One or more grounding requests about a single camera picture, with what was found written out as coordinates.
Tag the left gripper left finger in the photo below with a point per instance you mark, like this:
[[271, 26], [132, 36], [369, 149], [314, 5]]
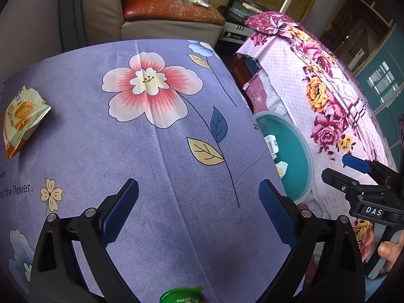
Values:
[[56, 274]]

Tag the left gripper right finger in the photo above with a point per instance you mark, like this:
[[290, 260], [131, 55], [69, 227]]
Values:
[[339, 276]]

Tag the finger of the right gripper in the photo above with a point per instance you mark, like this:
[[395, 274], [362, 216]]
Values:
[[346, 184], [375, 169]]

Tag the white paper wrapper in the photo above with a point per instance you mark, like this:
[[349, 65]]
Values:
[[281, 167]]

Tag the orange cream biscuit packet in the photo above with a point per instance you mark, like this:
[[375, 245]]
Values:
[[21, 118]]

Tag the teal round trash bin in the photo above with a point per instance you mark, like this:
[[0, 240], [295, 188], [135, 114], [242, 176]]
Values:
[[298, 179]]

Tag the person's right hand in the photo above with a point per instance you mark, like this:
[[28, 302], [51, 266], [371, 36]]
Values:
[[389, 251]]

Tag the pink floral bedspread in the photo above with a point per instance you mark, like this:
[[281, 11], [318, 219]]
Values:
[[299, 78]]

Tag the purple floral bed sheet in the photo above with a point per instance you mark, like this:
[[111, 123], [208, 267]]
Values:
[[145, 110]]

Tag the dark wooden cabinet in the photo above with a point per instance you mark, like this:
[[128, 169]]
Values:
[[358, 29]]

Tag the black stereo device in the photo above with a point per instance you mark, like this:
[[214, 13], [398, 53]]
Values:
[[236, 12]]

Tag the red leather cushion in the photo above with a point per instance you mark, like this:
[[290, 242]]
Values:
[[170, 10]]

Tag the beige sofa armchair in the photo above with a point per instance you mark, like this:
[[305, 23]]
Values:
[[116, 20]]

